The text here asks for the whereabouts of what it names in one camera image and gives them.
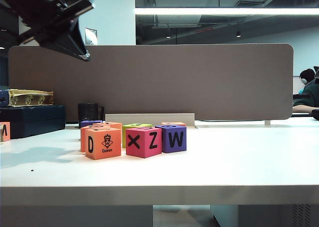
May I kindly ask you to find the blue box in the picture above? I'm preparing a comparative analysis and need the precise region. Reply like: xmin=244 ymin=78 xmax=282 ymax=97
xmin=0 ymin=89 xmax=10 ymax=107

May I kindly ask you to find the orange block U and M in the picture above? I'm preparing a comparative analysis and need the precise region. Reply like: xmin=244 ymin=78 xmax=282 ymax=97
xmin=0 ymin=121 xmax=11 ymax=142

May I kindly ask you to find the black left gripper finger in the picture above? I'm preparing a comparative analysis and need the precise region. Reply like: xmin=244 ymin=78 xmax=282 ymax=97
xmin=39 ymin=31 xmax=87 ymax=61
xmin=62 ymin=21 xmax=90 ymax=61

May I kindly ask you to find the white wall notice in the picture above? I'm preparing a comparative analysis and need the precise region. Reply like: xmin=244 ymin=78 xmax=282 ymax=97
xmin=84 ymin=27 xmax=98 ymax=46

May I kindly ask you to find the purple block W and G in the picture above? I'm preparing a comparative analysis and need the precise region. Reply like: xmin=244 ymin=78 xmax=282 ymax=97
xmin=155 ymin=124 xmax=187 ymax=154

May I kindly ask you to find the white monitor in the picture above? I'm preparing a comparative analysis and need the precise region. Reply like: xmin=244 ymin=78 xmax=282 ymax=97
xmin=293 ymin=76 xmax=304 ymax=95

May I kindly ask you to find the beige cable tray flap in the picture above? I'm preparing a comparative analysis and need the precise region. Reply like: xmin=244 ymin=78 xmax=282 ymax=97
xmin=104 ymin=113 xmax=195 ymax=127

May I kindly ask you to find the orange block with Y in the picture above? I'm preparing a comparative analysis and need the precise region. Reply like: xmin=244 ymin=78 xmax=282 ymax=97
xmin=161 ymin=121 xmax=187 ymax=127

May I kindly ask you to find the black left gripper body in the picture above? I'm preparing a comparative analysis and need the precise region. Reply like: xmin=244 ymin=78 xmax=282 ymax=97
xmin=14 ymin=0 xmax=83 ymax=48

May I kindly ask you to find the grey desk divider panel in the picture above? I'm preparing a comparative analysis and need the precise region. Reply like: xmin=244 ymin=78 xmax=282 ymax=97
xmin=8 ymin=43 xmax=294 ymax=121

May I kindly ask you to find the dark blue plastic case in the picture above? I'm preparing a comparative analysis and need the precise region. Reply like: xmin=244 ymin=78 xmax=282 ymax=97
xmin=0 ymin=105 xmax=67 ymax=139

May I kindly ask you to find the orange block D and Queen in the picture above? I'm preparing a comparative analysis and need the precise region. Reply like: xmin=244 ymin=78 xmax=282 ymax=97
xmin=85 ymin=127 xmax=122 ymax=161

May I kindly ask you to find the purple block W and 9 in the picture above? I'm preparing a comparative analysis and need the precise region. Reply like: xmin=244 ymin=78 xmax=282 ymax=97
xmin=80 ymin=120 xmax=103 ymax=128

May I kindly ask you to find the orange block B and C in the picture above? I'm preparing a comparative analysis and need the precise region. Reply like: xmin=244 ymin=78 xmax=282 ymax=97
xmin=80 ymin=125 xmax=110 ymax=153

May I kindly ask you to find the grey vented cabinet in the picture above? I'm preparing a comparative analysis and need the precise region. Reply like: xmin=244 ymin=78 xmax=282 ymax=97
xmin=238 ymin=204 xmax=319 ymax=227

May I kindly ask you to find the black mesh cup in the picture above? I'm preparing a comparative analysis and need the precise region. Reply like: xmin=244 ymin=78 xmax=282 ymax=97
xmin=78 ymin=103 xmax=105 ymax=122

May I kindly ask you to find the orange block I and 2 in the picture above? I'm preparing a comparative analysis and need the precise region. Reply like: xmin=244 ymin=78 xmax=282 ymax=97
xmin=92 ymin=121 xmax=123 ymax=132

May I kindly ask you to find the person in green top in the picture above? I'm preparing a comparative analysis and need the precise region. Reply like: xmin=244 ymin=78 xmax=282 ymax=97
xmin=293 ymin=66 xmax=319 ymax=113

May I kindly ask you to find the yellow patterned box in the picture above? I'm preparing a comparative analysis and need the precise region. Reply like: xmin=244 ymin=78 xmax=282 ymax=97
xmin=8 ymin=89 xmax=55 ymax=107

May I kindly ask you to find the green block O and 3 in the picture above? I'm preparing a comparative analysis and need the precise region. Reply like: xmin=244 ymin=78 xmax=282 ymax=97
xmin=122 ymin=123 xmax=153 ymax=149

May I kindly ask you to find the pink block X and Z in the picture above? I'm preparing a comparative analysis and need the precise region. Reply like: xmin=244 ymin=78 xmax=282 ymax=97
xmin=126 ymin=127 xmax=162 ymax=159

